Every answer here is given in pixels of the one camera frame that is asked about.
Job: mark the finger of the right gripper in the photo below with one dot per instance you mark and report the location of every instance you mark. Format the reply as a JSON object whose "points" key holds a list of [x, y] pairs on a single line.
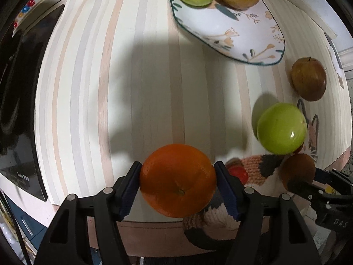
{"points": [[310, 192]]}

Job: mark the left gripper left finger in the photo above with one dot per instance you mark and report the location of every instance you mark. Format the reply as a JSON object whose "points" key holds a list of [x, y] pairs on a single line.
{"points": [[66, 240]]}

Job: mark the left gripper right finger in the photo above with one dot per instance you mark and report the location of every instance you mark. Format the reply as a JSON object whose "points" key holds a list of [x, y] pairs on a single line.
{"points": [[271, 231]]}

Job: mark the dark red-brown apple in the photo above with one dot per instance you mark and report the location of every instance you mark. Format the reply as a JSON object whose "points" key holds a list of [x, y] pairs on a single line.
{"points": [[297, 167]]}

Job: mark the small red cherry tomato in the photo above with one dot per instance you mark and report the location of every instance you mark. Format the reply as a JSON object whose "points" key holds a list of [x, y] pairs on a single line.
{"points": [[239, 172]]}

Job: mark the large orange fruit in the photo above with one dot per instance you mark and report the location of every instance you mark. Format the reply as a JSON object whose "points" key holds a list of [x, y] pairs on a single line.
{"points": [[177, 180]]}

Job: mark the striped cat placemat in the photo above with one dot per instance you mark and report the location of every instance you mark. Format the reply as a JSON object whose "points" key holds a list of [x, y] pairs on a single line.
{"points": [[120, 79]]}

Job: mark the floral white ceramic plate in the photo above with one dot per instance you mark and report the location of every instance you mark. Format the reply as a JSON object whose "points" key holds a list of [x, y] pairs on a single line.
{"points": [[252, 36]]}

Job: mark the black induction cooktop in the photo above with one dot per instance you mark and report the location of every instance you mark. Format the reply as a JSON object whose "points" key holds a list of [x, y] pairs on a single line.
{"points": [[25, 51]]}

